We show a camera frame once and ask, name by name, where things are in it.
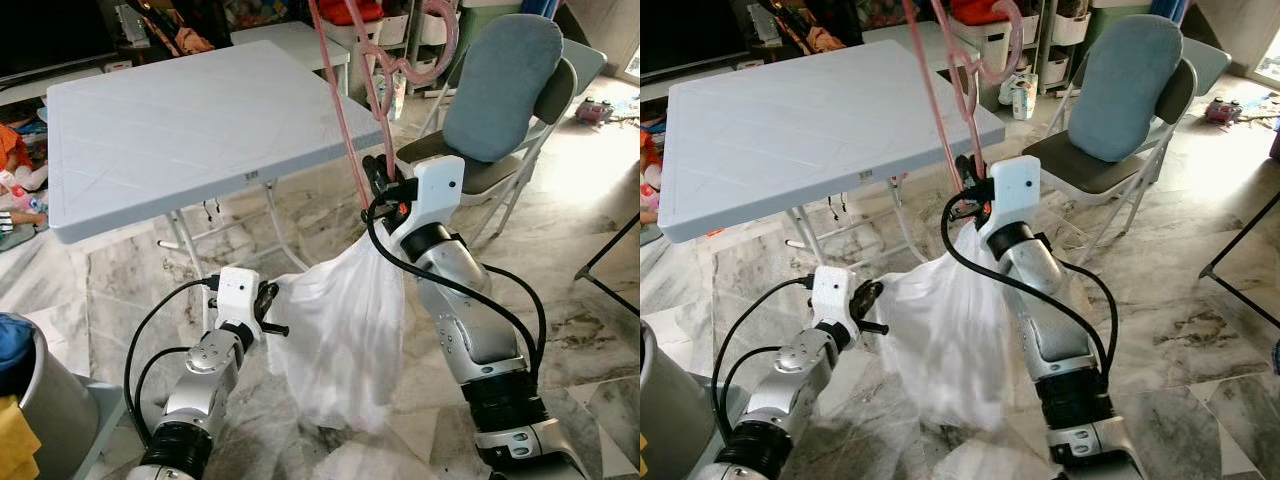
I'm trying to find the small white table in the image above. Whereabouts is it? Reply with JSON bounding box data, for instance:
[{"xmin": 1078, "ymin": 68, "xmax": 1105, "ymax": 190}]
[
  {"xmin": 230, "ymin": 22, "xmax": 353, "ymax": 96},
  {"xmin": 862, "ymin": 22, "xmax": 988, "ymax": 76}
]

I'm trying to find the white t-shirt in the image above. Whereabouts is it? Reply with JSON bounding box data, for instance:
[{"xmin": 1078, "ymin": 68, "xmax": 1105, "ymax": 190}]
[
  {"xmin": 268, "ymin": 232, "xmax": 411, "ymax": 433},
  {"xmin": 878, "ymin": 222, "xmax": 1031, "ymax": 433}
]

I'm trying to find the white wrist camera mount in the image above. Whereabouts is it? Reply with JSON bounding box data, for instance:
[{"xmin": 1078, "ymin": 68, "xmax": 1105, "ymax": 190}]
[
  {"xmin": 213, "ymin": 266, "xmax": 264, "ymax": 338},
  {"xmin": 393, "ymin": 154, "xmax": 467, "ymax": 251},
  {"xmin": 810, "ymin": 264, "xmax": 854, "ymax": 338},
  {"xmin": 983, "ymin": 154, "xmax": 1044, "ymax": 246}
]

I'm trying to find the black television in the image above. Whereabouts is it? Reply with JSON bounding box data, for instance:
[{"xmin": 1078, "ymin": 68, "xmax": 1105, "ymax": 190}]
[
  {"xmin": 0, "ymin": 0, "xmax": 123, "ymax": 86},
  {"xmin": 640, "ymin": 0, "xmax": 758, "ymax": 83}
]

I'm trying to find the yellow cloth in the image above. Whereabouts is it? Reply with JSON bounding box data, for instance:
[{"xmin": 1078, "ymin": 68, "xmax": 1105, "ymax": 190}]
[{"xmin": 0, "ymin": 393, "xmax": 43, "ymax": 480}]

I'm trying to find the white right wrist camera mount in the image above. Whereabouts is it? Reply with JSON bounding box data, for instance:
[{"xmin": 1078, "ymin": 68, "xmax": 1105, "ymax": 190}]
[
  {"xmin": 983, "ymin": 154, "xmax": 1044, "ymax": 246},
  {"xmin": 393, "ymin": 154, "xmax": 467, "ymax": 251}
]

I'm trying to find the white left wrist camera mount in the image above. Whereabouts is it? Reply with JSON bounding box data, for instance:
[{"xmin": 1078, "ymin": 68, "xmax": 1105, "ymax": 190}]
[
  {"xmin": 810, "ymin": 264, "xmax": 854, "ymax": 338},
  {"xmin": 213, "ymin": 266, "xmax": 264, "ymax": 338}
]

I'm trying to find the white storage shelf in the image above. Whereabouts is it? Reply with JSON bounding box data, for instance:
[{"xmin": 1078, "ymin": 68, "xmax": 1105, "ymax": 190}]
[
  {"xmin": 940, "ymin": 0, "xmax": 1096, "ymax": 96},
  {"xmin": 320, "ymin": 0, "xmax": 471, "ymax": 101}
]

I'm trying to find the pink toy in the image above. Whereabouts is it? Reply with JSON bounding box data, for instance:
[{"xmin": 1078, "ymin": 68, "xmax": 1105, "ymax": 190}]
[
  {"xmin": 574, "ymin": 96, "xmax": 617, "ymax": 127},
  {"xmin": 1203, "ymin": 96, "xmax": 1247, "ymax": 127}
]

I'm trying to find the colourful toy pile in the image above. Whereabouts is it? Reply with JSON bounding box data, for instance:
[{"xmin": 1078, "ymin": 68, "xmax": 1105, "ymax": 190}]
[
  {"xmin": 0, "ymin": 120, "xmax": 51, "ymax": 251},
  {"xmin": 640, "ymin": 128, "xmax": 669, "ymax": 229}
]

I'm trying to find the pink clothes hanger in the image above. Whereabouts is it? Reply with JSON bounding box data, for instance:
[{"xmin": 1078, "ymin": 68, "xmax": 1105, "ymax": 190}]
[
  {"xmin": 308, "ymin": 0, "xmax": 461, "ymax": 216},
  {"xmin": 900, "ymin": 0, "xmax": 1027, "ymax": 216}
]

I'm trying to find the patterned tissue pack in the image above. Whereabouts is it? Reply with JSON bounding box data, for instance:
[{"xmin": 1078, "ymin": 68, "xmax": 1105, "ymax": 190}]
[
  {"xmin": 380, "ymin": 68, "xmax": 411, "ymax": 121},
  {"xmin": 1000, "ymin": 70, "xmax": 1043, "ymax": 121}
]

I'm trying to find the light blue cushion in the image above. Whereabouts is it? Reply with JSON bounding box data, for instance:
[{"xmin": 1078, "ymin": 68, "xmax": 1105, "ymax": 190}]
[
  {"xmin": 1067, "ymin": 14, "xmax": 1185, "ymax": 164},
  {"xmin": 443, "ymin": 14, "xmax": 565, "ymax": 164}
]

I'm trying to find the grey laundry bin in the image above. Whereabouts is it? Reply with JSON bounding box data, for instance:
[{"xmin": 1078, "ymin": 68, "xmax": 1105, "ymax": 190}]
[
  {"xmin": 0, "ymin": 313, "xmax": 103, "ymax": 480},
  {"xmin": 640, "ymin": 320, "xmax": 703, "ymax": 480}
]

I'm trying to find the grey folding chair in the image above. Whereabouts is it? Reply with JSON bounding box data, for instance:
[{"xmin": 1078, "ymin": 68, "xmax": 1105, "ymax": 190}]
[
  {"xmin": 1020, "ymin": 38, "xmax": 1234, "ymax": 263},
  {"xmin": 393, "ymin": 38, "xmax": 609, "ymax": 249}
]

